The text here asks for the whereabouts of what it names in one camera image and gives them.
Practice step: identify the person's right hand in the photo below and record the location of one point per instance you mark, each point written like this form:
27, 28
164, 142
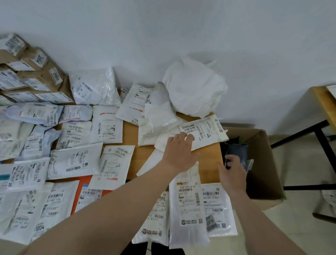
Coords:
235, 178

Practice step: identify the person's left hand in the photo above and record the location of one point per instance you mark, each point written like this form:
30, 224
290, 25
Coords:
181, 155

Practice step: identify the white bubble packet grey tag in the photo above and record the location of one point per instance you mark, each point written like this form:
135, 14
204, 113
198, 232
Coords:
218, 210

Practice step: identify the long white pouch yellow logo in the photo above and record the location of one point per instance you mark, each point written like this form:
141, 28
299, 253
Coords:
189, 210

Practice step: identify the glossy white pouch small label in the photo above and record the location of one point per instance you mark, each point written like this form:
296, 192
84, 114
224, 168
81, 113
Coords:
134, 105

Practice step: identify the large white plastic bag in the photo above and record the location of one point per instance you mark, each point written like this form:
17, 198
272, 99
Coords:
194, 86

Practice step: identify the white padded packet red strip label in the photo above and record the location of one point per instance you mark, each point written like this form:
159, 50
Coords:
113, 168

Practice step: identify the small white pouch tagged corner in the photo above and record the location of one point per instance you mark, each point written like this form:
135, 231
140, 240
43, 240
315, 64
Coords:
155, 220

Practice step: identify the white mailer red square logo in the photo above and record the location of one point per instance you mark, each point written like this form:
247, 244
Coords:
106, 126

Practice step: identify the orange mailer envelope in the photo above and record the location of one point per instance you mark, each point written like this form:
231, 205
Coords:
86, 194

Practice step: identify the white bubble packet barcode label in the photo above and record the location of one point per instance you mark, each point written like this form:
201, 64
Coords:
73, 163

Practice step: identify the small white pouch square label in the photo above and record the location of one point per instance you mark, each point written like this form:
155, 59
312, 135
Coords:
73, 135

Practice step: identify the puffy clear white parcel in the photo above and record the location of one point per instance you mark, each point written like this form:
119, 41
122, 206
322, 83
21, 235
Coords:
92, 86

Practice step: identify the white pouch long label strip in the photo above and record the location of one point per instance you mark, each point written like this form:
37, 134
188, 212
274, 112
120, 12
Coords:
55, 207

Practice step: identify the light blue-grey soft parcel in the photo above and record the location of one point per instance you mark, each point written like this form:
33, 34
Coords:
34, 114

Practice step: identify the white pouch bold black print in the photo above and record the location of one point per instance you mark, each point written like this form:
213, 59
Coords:
26, 174

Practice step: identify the stack of cardboard boxes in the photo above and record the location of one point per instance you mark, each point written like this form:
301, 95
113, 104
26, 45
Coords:
47, 68

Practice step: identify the cream mailer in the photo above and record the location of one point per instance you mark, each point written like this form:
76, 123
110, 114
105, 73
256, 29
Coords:
9, 130

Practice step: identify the brown box white barcode label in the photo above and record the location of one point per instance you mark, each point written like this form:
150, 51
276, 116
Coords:
11, 43

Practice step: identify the person's left forearm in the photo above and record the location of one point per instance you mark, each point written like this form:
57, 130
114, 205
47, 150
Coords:
105, 218

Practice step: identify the person's right forearm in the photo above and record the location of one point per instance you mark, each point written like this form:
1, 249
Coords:
262, 228

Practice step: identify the dark blue plastic bag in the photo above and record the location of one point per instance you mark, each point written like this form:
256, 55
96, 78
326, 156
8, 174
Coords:
237, 152

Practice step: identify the person's black trousers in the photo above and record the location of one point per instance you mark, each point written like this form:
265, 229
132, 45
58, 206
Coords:
157, 248

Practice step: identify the brown cardboard box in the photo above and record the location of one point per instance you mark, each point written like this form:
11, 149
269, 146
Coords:
265, 170

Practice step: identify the wooden table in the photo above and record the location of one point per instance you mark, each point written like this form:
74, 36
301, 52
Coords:
141, 157

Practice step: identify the wooden desk with black legs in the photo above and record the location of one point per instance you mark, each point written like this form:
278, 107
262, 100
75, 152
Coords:
325, 105

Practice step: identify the small pale desk item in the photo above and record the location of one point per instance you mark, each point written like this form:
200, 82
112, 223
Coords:
332, 90

